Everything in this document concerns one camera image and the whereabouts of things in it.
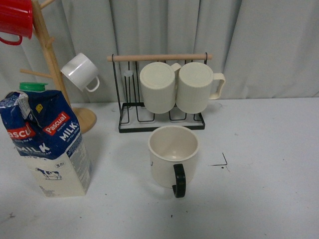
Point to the right cream ribbed mug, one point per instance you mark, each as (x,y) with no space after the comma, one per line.
(196,85)

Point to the left cream ribbed mug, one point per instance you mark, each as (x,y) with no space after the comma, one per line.
(158,81)

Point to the cream ribbed mug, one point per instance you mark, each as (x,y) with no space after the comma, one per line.
(158,81)
(196,85)

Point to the red mug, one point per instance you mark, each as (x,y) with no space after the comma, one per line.
(16,18)

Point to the black wire mug rack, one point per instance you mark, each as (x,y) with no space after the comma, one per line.
(134,117)

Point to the Pascual milk carton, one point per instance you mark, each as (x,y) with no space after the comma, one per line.
(47,135)

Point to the white mug on tree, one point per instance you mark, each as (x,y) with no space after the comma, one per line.
(81,71)

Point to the wooden mug tree stand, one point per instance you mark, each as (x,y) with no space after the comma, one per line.
(86,117)

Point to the cream mug with black handle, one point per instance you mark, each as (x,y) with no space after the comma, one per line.
(173,157)

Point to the grey curtain backdrop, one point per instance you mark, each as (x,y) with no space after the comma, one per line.
(265,48)

